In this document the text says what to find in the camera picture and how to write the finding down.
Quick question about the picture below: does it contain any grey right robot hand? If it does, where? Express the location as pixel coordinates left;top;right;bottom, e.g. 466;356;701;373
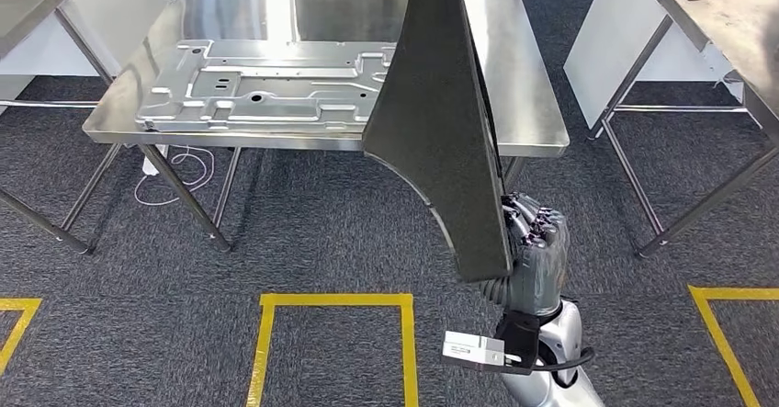
500;192;572;316

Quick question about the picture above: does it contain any black plastic panel part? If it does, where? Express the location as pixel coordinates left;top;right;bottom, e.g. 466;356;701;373
362;0;514;284

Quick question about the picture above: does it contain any stainless steel workbench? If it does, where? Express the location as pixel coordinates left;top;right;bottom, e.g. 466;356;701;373
82;0;571;254
587;0;779;259
0;0;123;256

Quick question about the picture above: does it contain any yellow floor tape square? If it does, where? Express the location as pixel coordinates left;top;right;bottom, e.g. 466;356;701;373
0;297;43;376
246;293;421;407

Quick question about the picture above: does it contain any stamped sheet metal plate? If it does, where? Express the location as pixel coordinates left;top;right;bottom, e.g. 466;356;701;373
134;39;400;136

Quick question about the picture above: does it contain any white power strip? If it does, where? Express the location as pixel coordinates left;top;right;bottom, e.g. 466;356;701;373
141;143;170;178

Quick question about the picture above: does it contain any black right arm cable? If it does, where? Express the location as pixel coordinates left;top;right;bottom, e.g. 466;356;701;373
514;345;596;389

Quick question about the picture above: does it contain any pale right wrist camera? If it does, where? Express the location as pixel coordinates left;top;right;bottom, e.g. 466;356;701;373
441;310;543;371

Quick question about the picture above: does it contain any white power cable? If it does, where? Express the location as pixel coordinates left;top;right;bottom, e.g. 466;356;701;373
133;145;216;207

